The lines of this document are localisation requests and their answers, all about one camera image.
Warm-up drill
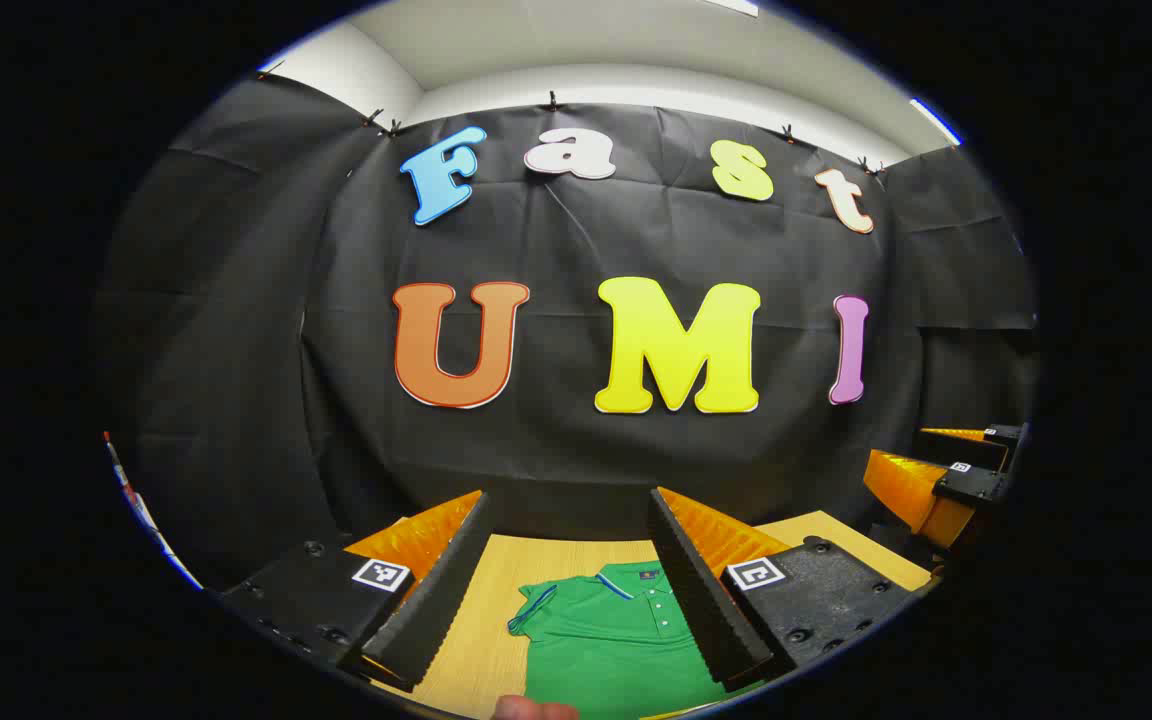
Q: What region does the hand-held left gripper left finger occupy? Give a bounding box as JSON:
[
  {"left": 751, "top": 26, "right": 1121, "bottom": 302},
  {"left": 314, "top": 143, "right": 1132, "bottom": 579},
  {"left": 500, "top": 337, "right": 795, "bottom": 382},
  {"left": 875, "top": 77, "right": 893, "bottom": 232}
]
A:
[{"left": 219, "top": 490, "right": 494, "bottom": 693}]

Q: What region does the black backdrop cloth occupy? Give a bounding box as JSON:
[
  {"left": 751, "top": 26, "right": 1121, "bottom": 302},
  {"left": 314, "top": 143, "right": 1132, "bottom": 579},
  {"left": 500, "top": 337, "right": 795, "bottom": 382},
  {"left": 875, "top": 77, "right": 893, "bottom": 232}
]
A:
[{"left": 91, "top": 72, "right": 1037, "bottom": 591}]

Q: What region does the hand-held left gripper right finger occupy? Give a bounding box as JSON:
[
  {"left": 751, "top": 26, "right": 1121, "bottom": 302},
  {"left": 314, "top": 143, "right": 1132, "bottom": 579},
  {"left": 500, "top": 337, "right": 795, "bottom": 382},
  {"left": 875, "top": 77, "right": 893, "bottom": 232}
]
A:
[{"left": 646, "top": 487, "right": 922, "bottom": 693}]

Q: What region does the colourful printed sheet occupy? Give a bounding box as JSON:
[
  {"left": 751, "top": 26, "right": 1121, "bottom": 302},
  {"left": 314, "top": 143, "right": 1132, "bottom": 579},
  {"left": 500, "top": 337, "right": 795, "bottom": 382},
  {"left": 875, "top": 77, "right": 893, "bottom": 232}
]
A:
[{"left": 102, "top": 430, "right": 203, "bottom": 591}]

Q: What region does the green T-shirt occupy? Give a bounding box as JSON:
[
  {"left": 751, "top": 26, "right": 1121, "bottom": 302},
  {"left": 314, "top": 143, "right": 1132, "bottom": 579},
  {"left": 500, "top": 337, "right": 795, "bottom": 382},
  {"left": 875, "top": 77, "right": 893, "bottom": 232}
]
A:
[{"left": 508, "top": 562, "right": 752, "bottom": 720}]

